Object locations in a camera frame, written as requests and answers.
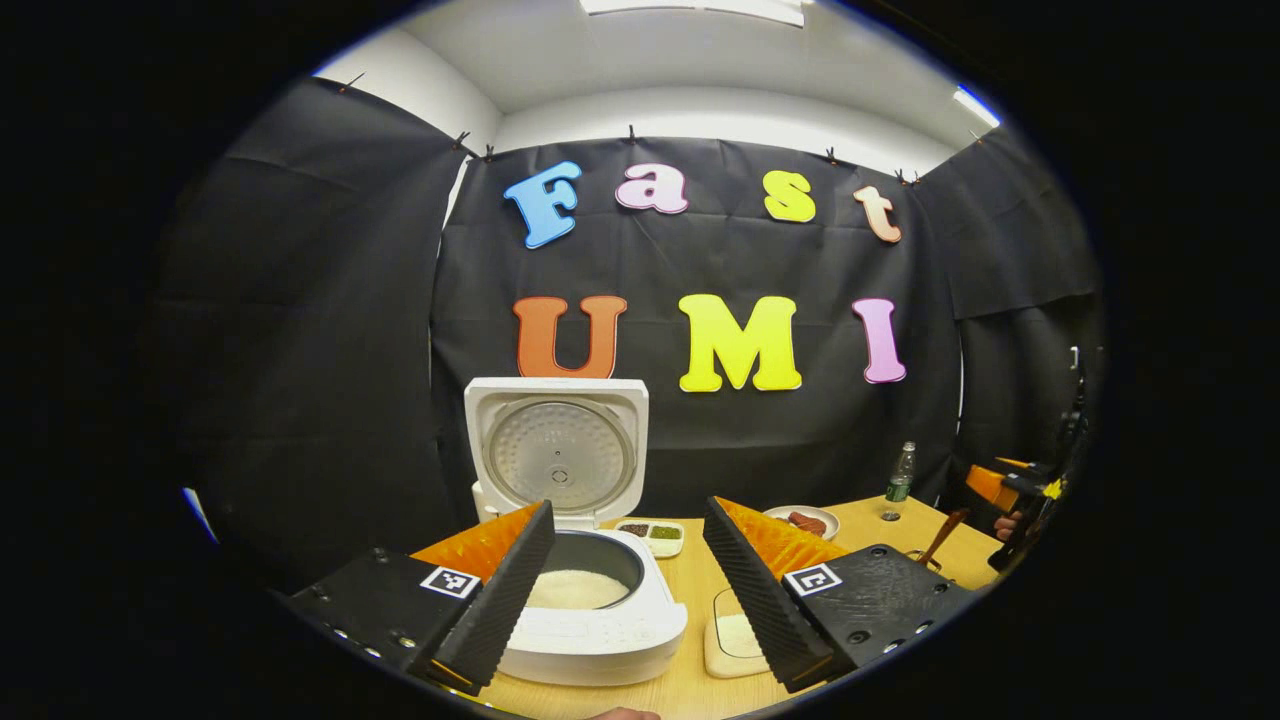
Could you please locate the black backdrop cloth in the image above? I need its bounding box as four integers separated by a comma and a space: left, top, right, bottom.
150, 75, 1106, 591

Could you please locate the white divided seasoning dish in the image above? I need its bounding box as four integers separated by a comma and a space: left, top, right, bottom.
614, 519, 686, 559

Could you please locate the clear glass bowl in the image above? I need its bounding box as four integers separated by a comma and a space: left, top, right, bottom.
703, 585, 776, 681

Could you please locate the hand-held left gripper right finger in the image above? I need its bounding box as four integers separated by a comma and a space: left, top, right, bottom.
703, 496, 976, 693

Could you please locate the long ceiling light panel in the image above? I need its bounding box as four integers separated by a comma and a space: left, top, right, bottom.
580, 0, 806, 26

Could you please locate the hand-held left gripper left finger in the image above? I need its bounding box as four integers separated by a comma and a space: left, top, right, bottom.
285, 500, 556, 696

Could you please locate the clear plastic water bottle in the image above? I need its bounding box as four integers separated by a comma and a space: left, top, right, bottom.
882, 441, 917, 522

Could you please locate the white rice cooker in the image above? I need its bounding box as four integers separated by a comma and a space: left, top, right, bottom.
464, 376, 689, 687

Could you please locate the white round plate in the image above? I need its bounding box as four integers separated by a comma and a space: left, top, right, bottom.
762, 505, 841, 541

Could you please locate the small ceiling light panel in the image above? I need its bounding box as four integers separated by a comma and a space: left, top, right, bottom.
952, 85, 1001, 128

